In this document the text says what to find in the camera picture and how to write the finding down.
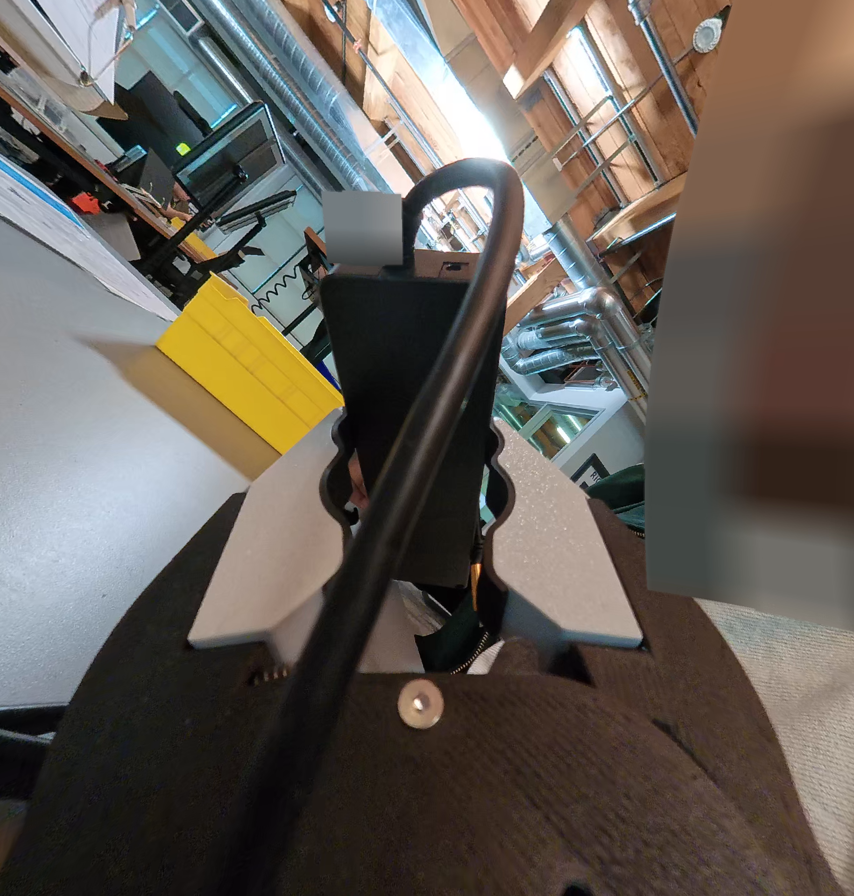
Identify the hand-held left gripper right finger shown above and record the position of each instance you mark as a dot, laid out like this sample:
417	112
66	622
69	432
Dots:
567	574

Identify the wooden document board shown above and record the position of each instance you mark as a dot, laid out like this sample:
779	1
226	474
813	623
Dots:
101	108

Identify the instruction sheet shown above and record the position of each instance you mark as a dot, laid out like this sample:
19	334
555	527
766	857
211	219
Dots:
83	35

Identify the yellow plastic bin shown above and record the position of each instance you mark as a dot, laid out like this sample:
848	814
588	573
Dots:
244	364

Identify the grey desk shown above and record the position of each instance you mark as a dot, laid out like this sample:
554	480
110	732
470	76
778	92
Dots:
62	455

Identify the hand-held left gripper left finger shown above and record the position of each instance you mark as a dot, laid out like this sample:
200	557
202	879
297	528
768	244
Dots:
273	560

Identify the silver ventilation ducts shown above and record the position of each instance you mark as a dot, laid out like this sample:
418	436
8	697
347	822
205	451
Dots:
581	308

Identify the black monitor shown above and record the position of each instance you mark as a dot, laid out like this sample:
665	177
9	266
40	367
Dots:
230	150
259	208

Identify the black framed marker sign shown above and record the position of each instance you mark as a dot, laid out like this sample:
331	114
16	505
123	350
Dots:
589	470

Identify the printed paper sheets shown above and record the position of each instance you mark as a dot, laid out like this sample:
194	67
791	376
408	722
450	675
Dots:
20	203

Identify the long black multiport hub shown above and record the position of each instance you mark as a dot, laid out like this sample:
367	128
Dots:
392	350

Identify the green zip jacket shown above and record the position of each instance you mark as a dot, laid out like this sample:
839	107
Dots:
623	490

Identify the wooden work table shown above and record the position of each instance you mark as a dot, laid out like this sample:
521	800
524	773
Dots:
118	183

